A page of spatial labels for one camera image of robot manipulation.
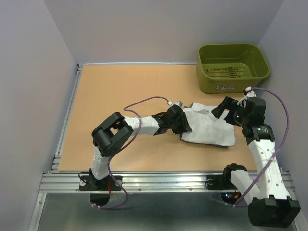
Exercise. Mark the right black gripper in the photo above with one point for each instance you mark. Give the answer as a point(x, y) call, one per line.
point(227, 103)

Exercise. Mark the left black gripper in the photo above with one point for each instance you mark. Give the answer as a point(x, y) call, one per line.
point(185, 127)

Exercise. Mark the white long sleeve shirt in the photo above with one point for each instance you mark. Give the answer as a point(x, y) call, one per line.
point(209, 127)

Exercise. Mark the blue checked shirt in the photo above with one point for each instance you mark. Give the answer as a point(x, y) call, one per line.
point(216, 145)

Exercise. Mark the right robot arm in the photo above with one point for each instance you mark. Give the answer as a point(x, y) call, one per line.
point(269, 202)

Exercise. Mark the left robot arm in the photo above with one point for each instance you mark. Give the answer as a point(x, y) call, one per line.
point(111, 136)

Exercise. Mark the green plastic tub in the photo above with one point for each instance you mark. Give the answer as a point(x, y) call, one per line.
point(229, 68)

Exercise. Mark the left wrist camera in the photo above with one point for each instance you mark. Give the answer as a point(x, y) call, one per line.
point(178, 103)

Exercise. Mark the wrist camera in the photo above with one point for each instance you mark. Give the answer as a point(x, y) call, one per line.
point(246, 94)
point(178, 103)

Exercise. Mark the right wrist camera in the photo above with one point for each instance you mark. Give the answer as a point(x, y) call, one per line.
point(246, 94)

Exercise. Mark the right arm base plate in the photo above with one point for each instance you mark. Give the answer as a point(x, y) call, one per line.
point(218, 182)

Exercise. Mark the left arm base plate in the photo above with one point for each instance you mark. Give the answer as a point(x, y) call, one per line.
point(89, 183)

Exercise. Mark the aluminium side rail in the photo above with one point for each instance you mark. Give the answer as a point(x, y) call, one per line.
point(58, 152)

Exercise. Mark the aluminium front rail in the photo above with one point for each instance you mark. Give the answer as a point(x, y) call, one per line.
point(133, 182)

